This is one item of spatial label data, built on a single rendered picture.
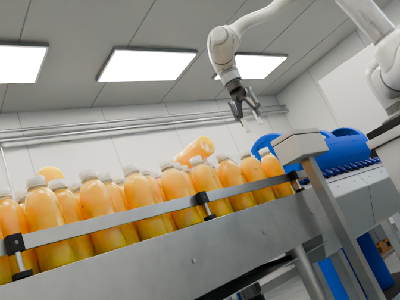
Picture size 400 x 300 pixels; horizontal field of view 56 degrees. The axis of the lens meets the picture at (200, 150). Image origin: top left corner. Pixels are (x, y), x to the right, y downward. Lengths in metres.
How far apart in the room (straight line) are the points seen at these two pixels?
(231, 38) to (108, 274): 1.07
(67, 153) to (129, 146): 0.91
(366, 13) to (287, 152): 0.67
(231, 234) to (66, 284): 0.48
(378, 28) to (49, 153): 4.28
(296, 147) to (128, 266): 0.74
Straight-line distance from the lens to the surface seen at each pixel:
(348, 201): 1.94
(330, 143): 2.04
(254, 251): 1.12
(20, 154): 5.10
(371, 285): 1.43
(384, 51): 1.65
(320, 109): 7.72
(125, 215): 0.91
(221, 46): 1.56
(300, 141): 1.35
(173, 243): 0.93
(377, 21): 1.70
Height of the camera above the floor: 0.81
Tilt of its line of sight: 15 degrees up
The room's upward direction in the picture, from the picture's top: 23 degrees counter-clockwise
